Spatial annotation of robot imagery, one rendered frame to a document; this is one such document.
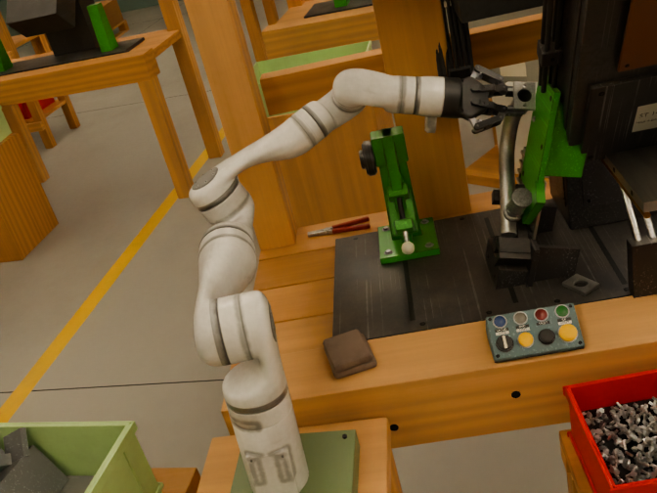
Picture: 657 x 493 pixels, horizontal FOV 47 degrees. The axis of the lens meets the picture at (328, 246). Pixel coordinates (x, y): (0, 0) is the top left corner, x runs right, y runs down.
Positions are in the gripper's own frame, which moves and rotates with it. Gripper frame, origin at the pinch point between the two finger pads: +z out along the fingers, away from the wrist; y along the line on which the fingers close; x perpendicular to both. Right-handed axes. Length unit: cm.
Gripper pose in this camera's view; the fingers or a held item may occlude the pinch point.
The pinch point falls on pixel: (516, 101)
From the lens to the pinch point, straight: 148.1
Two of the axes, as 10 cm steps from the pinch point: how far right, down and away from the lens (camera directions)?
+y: 0.5, -9.7, 2.5
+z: 10.0, 0.6, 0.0
